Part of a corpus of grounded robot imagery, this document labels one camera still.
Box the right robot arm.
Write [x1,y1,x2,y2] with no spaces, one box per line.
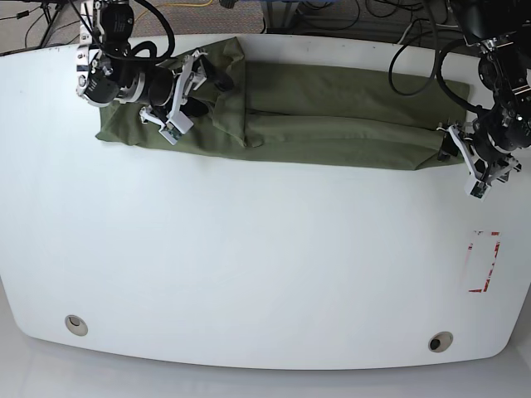
[74,1,234,133]

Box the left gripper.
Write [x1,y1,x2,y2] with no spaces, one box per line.
[436,123,522,186]

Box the left table cable grommet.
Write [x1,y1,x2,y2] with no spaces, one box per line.
[65,315,88,337]

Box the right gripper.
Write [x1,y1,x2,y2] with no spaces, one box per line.
[139,49,235,127]

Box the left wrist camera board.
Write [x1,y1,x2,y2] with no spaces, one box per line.
[465,175,491,201]

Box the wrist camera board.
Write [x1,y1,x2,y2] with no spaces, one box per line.
[158,119,193,145]
[465,175,491,201]

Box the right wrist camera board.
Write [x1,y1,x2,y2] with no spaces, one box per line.
[158,119,193,145]

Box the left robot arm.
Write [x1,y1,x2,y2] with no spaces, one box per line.
[430,1,530,198]

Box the red tape rectangle marking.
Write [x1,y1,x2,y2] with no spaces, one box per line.
[463,231,501,294]

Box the yellow cable on floor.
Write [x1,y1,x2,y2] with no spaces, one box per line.
[139,2,215,20]

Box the table cable grommet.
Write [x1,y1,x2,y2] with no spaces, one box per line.
[428,331,453,353]
[65,315,88,337]

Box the black tripod stand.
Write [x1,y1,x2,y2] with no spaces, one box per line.
[37,0,67,49]

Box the green t-shirt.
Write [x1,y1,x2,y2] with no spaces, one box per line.
[97,38,466,171]

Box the right table cable grommet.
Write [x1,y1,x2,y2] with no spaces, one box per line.
[428,331,453,353]

